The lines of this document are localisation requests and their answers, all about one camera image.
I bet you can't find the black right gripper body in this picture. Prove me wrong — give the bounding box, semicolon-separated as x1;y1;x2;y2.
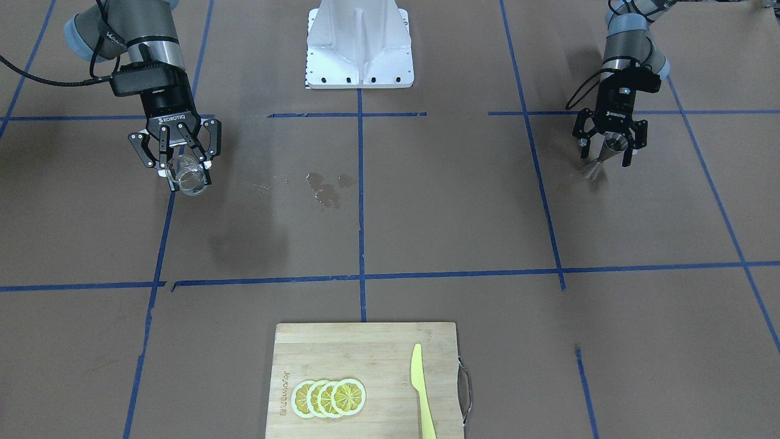
139;85;202;148

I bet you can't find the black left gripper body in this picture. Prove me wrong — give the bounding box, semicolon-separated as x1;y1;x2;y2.
594;72;638;136

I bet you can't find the steel jigger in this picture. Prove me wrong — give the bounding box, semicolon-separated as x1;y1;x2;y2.
580;133;628;180

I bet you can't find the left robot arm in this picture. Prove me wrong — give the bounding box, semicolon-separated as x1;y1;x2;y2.
573;1;676;180

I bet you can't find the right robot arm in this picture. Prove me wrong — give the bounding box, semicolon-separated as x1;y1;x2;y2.
63;1;222;196

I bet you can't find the bamboo cutting board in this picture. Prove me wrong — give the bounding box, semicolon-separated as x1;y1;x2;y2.
264;322;465;438

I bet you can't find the lemon slice farthest from knife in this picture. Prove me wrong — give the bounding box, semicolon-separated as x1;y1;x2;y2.
292;380;314;419

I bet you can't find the lemon slice nearest knife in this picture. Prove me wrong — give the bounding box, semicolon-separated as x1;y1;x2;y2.
331;378;367;416

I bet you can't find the yellow plastic knife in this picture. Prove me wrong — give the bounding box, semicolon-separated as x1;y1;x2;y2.
410;343;437;438

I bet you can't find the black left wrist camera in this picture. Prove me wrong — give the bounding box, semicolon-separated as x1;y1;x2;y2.
615;66;662;93

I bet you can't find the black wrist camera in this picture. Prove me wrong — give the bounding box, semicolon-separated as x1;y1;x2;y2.
109;62;186;97
615;66;662;93

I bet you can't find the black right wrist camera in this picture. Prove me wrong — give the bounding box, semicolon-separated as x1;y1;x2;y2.
109;62;186;97

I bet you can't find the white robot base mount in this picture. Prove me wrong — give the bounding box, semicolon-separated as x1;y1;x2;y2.
305;1;415;90

